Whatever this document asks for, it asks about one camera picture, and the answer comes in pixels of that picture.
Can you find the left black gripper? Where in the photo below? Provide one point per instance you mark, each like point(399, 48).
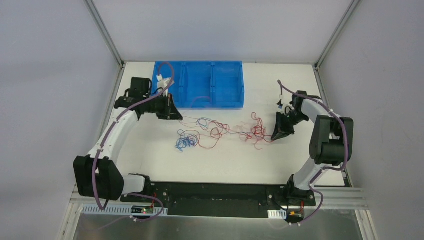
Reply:
point(168, 107)

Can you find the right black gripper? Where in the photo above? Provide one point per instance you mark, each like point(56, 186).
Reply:
point(286, 120)

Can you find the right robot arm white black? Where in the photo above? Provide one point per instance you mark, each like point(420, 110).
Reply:
point(330, 146)

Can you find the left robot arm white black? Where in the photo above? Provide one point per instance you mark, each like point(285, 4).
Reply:
point(96, 173)

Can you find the blue three-compartment plastic bin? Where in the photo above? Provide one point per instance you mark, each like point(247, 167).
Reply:
point(208, 84)

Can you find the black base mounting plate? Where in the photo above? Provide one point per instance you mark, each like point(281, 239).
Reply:
point(221, 199)

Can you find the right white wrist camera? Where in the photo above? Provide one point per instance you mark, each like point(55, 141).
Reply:
point(280, 104)

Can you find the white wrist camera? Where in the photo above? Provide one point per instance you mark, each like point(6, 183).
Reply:
point(280, 104)
point(163, 83)

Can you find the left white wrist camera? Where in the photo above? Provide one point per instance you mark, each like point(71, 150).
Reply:
point(163, 83)

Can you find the right white slotted cable duct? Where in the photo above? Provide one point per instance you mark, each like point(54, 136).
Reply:
point(277, 214)

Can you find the white slotted cable duct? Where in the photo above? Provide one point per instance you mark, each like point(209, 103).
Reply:
point(277, 214)
point(124, 210)

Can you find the left white slotted cable duct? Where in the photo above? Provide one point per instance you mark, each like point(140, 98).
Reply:
point(124, 210)

